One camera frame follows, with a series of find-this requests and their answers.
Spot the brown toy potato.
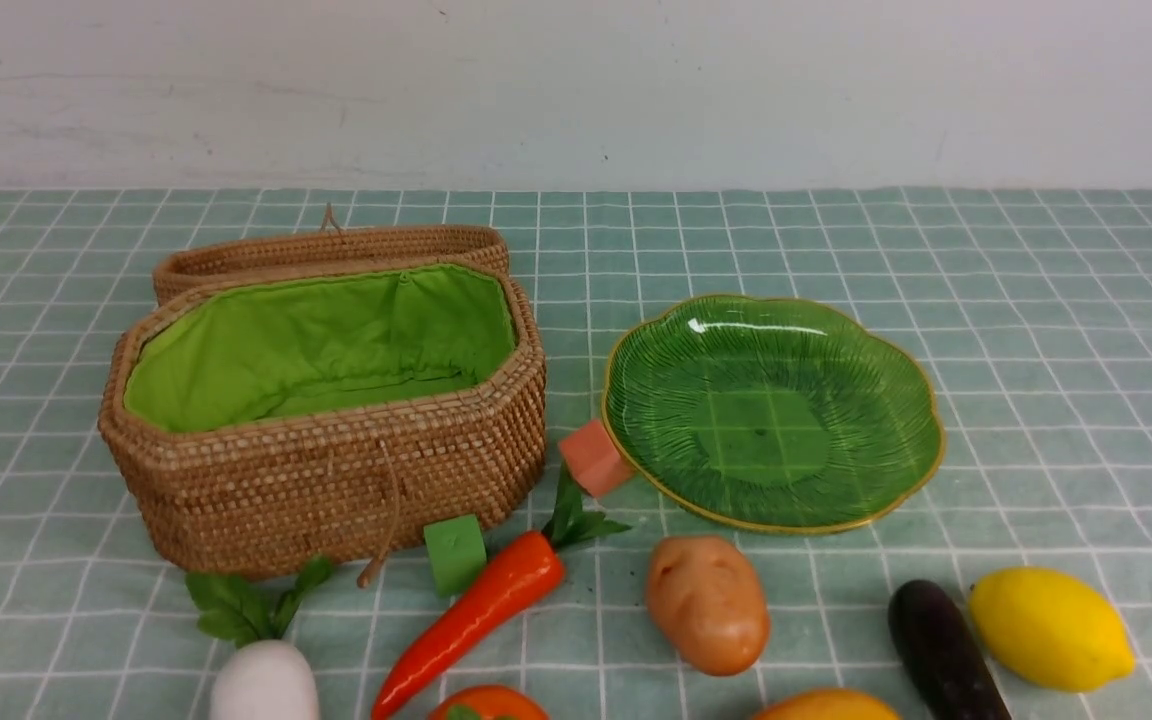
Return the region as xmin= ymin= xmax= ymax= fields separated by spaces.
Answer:
xmin=645 ymin=536 xmax=771 ymax=676

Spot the white toy radish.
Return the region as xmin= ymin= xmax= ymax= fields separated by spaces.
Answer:
xmin=185 ymin=553 xmax=335 ymax=719

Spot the orange toy carrot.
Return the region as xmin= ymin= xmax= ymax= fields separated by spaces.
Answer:
xmin=370 ymin=468 xmax=631 ymax=719

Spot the woven wicker basket green lining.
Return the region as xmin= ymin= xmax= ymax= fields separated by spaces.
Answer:
xmin=99 ymin=259 xmax=547 ymax=579

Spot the yellow toy lemon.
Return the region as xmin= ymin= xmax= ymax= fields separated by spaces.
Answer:
xmin=967 ymin=566 xmax=1137 ymax=694

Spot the woven wicker basket lid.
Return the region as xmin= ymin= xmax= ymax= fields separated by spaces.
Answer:
xmin=152 ymin=206 xmax=511 ymax=305

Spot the green foam cube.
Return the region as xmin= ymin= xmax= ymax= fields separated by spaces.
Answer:
xmin=422 ymin=514 xmax=486 ymax=598

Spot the orange toy mango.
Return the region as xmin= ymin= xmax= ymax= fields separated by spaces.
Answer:
xmin=751 ymin=687 xmax=901 ymax=720

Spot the orange toy persimmon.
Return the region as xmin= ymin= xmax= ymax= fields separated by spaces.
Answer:
xmin=429 ymin=684 xmax=550 ymax=720

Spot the dark purple toy eggplant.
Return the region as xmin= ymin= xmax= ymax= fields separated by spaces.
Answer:
xmin=887 ymin=579 xmax=1011 ymax=719

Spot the green checkered tablecloth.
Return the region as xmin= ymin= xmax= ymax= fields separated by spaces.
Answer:
xmin=0 ymin=187 xmax=1152 ymax=719

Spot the orange foam cube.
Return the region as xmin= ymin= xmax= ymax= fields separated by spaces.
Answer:
xmin=558 ymin=419 xmax=635 ymax=498

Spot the green glass leaf plate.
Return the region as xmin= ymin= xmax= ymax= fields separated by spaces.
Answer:
xmin=599 ymin=293 xmax=948 ymax=536

